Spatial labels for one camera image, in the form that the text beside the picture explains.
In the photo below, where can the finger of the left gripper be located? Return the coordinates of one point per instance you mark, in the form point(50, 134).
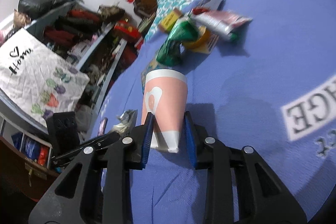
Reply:
point(99, 144)

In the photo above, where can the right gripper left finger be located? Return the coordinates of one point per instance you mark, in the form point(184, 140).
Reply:
point(95, 187)

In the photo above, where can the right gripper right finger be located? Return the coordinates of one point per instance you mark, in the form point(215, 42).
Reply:
point(262, 196)

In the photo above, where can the white snack wrapper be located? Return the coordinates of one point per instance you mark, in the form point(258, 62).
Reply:
point(127, 121)

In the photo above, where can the pink paper cup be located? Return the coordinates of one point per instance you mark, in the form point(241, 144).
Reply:
point(165, 97)

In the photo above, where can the black speaker box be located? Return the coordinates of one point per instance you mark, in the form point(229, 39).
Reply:
point(62, 129)

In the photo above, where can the white floral paper bag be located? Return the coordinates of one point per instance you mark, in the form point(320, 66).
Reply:
point(37, 80)

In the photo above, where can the grey clothes shelf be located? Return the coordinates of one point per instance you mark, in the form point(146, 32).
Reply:
point(85, 53)

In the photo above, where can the blue bed blanket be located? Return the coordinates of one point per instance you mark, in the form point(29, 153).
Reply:
point(274, 91)

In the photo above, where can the yellow brown small box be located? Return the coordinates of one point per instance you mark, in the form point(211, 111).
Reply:
point(169, 20)

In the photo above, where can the green snack wrapper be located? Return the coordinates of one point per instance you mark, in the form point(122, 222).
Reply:
point(184, 30)

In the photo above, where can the silver red snack wrapper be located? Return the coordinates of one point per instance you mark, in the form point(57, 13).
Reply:
point(225, 24)

